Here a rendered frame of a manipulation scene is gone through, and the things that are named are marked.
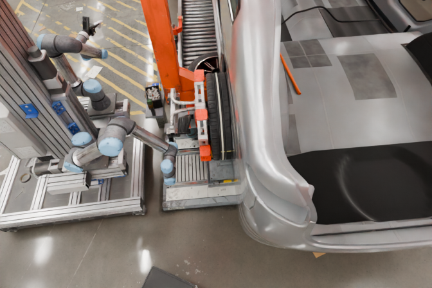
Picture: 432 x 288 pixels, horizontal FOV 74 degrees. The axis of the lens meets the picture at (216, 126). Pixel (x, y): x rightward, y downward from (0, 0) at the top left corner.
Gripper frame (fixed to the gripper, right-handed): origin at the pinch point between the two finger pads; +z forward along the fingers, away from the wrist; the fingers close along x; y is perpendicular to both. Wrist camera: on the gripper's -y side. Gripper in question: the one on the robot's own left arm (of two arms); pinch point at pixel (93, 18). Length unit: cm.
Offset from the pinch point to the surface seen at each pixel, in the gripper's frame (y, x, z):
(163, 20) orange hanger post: -26, 66, -25
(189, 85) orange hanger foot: 39, 85, -20
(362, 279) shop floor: 91, 247, -145
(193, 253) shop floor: 110, 113, -142
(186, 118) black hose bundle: 7, 94, -81
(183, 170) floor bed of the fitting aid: 107, 90, -69
